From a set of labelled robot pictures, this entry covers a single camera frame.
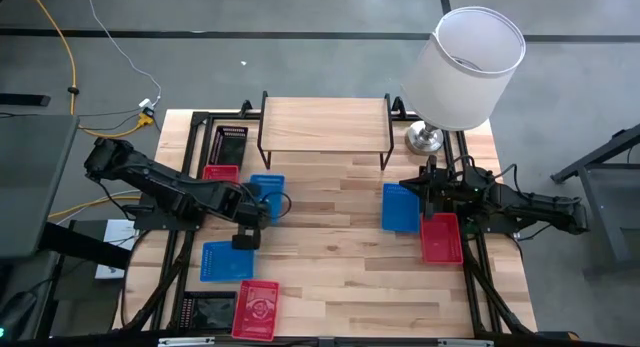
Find silver frame bracket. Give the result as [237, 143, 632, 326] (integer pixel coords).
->
[438, 338, 495, 347]
[158, 336, 216, 346]

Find black plastic basket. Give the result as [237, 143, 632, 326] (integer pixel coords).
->
[178, 290, 238, 334]
[208, 125, 250, 169]

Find black metal side table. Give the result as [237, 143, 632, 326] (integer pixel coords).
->
[549, 121, 640, 278]

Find black metal rig frame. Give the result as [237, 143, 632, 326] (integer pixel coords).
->
[117, 94, 581, 347]

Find table lamp white shade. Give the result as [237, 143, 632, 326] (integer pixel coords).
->
[401, 5, 527, 156]

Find yellow cable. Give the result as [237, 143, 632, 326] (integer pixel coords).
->
[24, 0, 154, 139]
[47, 195, 144, 221]

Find wooden shelf black metal legs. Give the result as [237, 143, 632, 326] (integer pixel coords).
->
[256, 90, 396, 172]

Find red plastic basket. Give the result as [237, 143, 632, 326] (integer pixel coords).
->
[201, 164, 241, 184]
[419, 212, 465, 266]
[231, 279, 281, 343]

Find white cable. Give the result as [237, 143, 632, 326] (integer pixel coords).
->
[82, 0, 164, 108]

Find white paper sheet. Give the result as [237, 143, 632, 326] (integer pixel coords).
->
[94, 219, 139, 281]

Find blue plastic basket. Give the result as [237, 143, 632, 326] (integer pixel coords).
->
[248, 173, 287, 224]
[381, 182, 422, 234]
[199, 240, 256, 283]

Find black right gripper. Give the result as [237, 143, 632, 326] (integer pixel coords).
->
[398, 155, 469, 219]

